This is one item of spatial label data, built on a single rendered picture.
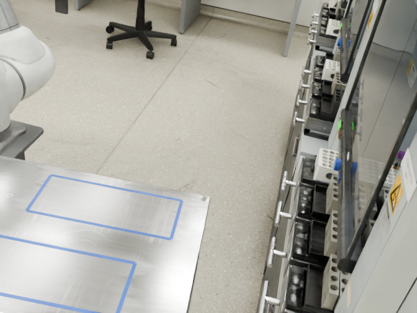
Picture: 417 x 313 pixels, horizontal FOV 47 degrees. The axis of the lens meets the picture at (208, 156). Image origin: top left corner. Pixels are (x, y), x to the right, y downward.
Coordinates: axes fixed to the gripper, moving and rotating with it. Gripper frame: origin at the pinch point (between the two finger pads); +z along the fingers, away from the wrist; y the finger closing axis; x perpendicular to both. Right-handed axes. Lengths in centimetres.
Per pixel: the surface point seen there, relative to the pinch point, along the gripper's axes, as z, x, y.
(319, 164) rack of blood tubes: 33, 70, -6
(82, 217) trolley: 38, 17, 33
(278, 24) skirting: 114, 37, -360
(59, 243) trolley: 38, 17, 43
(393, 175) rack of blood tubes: 33, 91, -10
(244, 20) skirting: 118, 4, -359
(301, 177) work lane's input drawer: 40, 67, -6
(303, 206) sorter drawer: 38, 68, 8
